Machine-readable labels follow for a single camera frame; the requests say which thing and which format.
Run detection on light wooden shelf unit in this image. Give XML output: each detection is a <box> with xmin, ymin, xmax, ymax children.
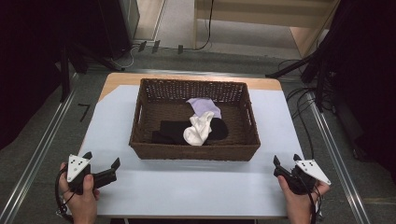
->
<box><xmin>192</xmin><ymin>0</ymin><xmax>341</xmax><ymax>59</ymax></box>

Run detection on grey cabinet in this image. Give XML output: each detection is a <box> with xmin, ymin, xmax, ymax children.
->
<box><xmin>119</xmin><ymin>0</ymin><xmax>141</xmax><ymax>41</ymax></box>

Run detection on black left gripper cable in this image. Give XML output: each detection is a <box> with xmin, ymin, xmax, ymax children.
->
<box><xmin>54</xmin><ymin>166</ymin><xmax>75</xmax><ymax>224</ymax></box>

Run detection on black hanging cable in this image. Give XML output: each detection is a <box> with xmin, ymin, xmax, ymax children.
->
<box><xmin>197</xmin><ymin>0</ymin><xmax>216</xmax><ymax>51</ymax></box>

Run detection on person's left hand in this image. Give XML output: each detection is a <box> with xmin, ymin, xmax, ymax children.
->
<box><xmin>58</xmin><ymin>161</ymin><xmax>101</xmax><ymax>224</ymax></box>

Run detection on black angled floor bracket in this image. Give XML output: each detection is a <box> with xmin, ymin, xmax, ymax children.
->
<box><xmin>77</xmin><ymin>103</ymin><xmax>92</xmax><ymax>123</ymax></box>

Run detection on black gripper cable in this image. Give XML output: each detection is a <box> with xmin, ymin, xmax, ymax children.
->
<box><xmin>297</xmin><ymin>174</ymin><xmax>323</xmax><ymax>224</ymax></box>
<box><xmin>54</xmin><ymin>166</ymin><xmax>75</xmax><ymax>224</ymax></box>

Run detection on black floor cables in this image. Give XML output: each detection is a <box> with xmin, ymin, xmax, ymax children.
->
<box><xmin>277</xmin><ymin>58</ymin><xmax>335</xmax><ymax>161</ymax></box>

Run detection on white floor cable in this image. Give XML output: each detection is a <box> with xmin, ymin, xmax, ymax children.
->
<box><xmin>110</xmin><ymin>44</ymin><xmax>140</xmax><ymax>70</ymax></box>

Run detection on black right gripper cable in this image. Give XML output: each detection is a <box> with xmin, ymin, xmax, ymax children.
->
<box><xmin>297</xmin><ymin>174</ymin><xmax>323</xmax><ymax>224</ymax></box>

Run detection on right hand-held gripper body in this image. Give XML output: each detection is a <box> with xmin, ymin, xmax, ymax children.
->
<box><xmin>273</xmin><ymin>159</ymin><xmax>332</xmax><ymax>196</ymax></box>

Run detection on white table mat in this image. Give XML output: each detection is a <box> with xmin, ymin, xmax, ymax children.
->
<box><xmin>78</xmin><ymin>84</ymin><xmax>304</xmax><ymax>218</ymax></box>

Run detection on brown wicker basket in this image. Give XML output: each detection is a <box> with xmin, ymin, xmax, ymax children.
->
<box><xmin>128</xmin><ymin>77</ymin><xmax>262</xmax><ymax>162</ymax></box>

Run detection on black sock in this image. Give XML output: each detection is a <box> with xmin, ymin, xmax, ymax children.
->
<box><xmin>150</xmin><ymin>117</ymin><xmax>230</xmax><ymax>146</ymax></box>

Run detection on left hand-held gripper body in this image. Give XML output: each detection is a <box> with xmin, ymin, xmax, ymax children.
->
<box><xmin>66</xmin><ymin>153</ymin><xmax>118</xmax><ymax>196</ymax></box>

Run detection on dark curtain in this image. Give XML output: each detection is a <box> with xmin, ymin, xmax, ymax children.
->
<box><xmin>0</xmin><ymin>0</ymin><xmax>132</xmax><ymax>151</ymax></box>
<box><xmin>307</xmin><ymin>0</ymin><xmax>396</xmax><ymax>185</ymax></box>

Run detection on white sock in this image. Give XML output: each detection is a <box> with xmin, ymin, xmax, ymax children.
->
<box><xmin>182</xmin><ymin>110</ymin><xmax>216</xmax><ymax>147</ymax></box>

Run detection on metal floor rail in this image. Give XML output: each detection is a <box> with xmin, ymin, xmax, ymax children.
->
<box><xmin>306</xmin><ymin>92</ymin><xmax>372</xmax><ymax>224</ymax></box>
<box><xmin>0</xmin><ymin>73</ymin><xmax>79</xmax><ymax>224</ymax></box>

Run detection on person's right hand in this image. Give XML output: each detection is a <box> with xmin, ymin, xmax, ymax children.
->
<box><xmin>277</xmin><ymin>175</ymin><xmax>332</xmax><ymax>224</ymax></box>

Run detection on black metal stand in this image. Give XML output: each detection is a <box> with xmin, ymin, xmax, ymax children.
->
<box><xmin>58</xmin><ymin>43</ymin><xmax>125</xmax><ymax>103</ymax></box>
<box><xmin>265</xmin><ymin>18</ymin><xmax>344</xmax><ymax>113</ymax></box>

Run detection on lavender sock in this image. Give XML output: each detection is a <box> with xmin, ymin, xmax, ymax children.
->
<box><xmin>185</xmin><ymin>97</ymin><xmax>223</xmax><ymax>119</ymax></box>

